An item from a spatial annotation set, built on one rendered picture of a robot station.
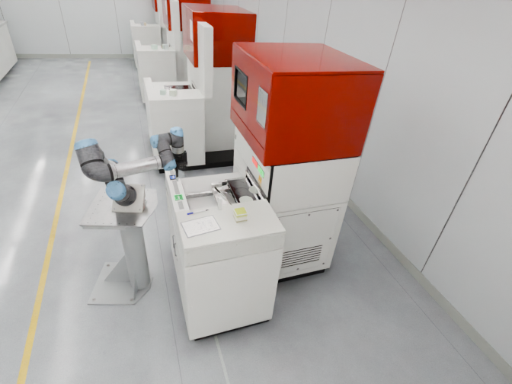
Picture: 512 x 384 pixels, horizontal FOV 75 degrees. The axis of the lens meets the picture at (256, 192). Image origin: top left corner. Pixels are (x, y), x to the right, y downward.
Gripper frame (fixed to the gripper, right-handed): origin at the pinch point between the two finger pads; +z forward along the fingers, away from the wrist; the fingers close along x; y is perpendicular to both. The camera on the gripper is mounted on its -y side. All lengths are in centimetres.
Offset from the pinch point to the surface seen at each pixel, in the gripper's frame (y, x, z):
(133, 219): -29.8, 1.1, 28.7
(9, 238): -146, 105, 111
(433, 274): 207, -54, 92
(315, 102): 83, -15, -53
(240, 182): 50, 18, 21
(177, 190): 1.0, 10.0, 15.1
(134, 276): -37, 9, 92
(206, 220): 13.1, -28.8, 13.9
